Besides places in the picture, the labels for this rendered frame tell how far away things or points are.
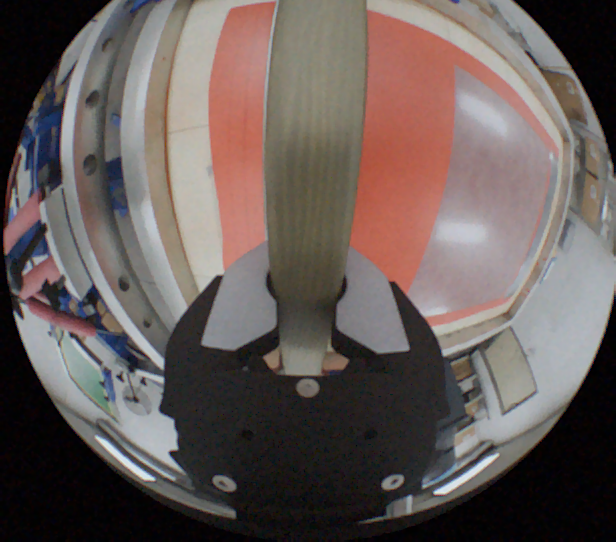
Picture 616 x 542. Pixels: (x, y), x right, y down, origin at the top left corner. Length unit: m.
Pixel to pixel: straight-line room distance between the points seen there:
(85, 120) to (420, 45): 0.31
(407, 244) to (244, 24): 0.27
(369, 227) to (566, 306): 3.74
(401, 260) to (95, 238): 0.33
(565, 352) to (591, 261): 1.33
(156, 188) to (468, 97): 0.31
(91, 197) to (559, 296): 4.01
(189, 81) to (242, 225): 0.15
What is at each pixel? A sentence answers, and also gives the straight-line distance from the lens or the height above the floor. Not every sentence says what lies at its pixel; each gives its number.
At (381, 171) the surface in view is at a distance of 0.18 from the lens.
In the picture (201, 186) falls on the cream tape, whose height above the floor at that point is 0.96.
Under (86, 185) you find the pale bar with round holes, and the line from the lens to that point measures 0.23.
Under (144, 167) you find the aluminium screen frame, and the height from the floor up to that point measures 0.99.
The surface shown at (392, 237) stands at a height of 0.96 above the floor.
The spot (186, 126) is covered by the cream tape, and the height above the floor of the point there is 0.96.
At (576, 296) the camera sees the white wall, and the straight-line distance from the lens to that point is 3.76.
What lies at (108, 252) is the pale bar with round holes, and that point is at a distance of 0.24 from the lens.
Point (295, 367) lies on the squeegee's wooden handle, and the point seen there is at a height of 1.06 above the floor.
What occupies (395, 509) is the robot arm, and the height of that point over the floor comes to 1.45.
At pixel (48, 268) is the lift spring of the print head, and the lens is 0.47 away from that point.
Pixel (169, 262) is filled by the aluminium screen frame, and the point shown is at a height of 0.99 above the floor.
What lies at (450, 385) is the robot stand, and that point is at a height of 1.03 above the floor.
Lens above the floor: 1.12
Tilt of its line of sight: 61 degrees down
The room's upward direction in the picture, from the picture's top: 178 degrees clockwise
